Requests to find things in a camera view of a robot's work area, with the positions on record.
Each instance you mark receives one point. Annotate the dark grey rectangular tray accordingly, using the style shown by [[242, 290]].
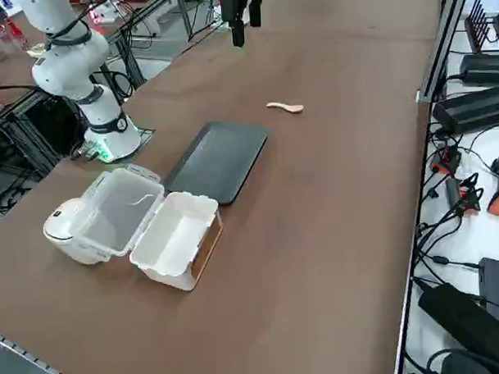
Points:
[[220, 163]]

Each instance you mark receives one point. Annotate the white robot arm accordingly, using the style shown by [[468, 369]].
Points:
[[69, 66]]

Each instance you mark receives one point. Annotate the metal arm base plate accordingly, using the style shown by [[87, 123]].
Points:
[[147, 135]]

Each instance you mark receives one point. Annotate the aluminium table edge rail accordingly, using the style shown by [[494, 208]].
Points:
[[17, 355]]

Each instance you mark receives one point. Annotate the orange and black clip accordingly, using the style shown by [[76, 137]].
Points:
[[467, 198], [445, 159]]

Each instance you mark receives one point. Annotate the large black power adapter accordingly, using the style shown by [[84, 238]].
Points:
[[463, 319]]

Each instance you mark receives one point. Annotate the aluminium camera post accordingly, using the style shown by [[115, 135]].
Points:
[[441, 45]]

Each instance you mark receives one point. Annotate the black comb-shaped rack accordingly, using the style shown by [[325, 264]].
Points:
[[479, 27]]

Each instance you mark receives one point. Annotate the white round lidded bin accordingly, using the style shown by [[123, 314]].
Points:
[[60, 238]]

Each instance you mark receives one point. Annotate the white container tub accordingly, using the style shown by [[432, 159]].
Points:
[[173, 239]]

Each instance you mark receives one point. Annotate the light wooden spoon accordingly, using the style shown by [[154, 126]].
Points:
[[294, 108]]

